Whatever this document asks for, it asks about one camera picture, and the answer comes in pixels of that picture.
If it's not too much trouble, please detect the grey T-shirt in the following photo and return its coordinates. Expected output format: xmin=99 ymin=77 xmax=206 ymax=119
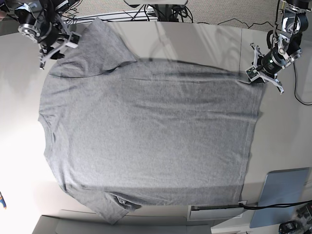
xmin=39 ymin=19 xmax=263 ymax=224

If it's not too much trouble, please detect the black cable from slot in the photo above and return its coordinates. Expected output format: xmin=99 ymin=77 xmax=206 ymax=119
xmin=239 ymin=201 xmax=312 ymax=211

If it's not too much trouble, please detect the black cable on table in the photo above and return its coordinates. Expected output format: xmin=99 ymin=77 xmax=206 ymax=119
xmin=217 ymin=19 xmax=312 ymax=106

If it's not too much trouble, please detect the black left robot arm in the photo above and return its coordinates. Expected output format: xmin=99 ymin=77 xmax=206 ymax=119
xmin=45 ymin=6 xmax=308 ymax=98

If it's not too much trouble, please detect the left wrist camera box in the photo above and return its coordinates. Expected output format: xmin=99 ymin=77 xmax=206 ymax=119
xmin=245 ymin=66 xmax=259 ymax=82

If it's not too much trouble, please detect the white central stand base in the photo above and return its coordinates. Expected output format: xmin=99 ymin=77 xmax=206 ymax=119
xmin=124 ymin=0 xmax=188 ymax=6

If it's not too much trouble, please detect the black device bottom right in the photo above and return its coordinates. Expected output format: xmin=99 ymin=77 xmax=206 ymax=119
xmin=278 ymin=220 xmax=303 ymax=234

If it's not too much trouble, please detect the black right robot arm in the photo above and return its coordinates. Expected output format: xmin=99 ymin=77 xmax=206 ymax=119
xmin=0 ymin=0 xmax=262 ymax=91

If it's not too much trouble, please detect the blue-grey flat board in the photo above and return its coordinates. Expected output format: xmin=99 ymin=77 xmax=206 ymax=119
xmin=250 ymin=168 xmax=310 ymax=229

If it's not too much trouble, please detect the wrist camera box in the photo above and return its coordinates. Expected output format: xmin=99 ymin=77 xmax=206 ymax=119
xmin=245 ymin=66 xmax=259 ymax=82
xmin=65 ymin=32 xmax=81 ymax=49

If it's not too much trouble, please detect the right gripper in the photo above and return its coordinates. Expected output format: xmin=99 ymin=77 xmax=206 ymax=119
xmin=38 ymin=14 xmax=72 ymax=70

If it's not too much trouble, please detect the orange blue hand tool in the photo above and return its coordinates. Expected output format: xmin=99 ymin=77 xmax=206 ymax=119
xmin=0 ymin=193 xmax=7 ymax=209

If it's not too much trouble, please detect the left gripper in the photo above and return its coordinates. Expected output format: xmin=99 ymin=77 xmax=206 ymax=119
xmin=250 ymin=43 xmax=285 ymax=94

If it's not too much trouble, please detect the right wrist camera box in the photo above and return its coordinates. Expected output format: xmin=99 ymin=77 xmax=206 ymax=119
xmin=65 ymin=32 xmax=81 ymax=49

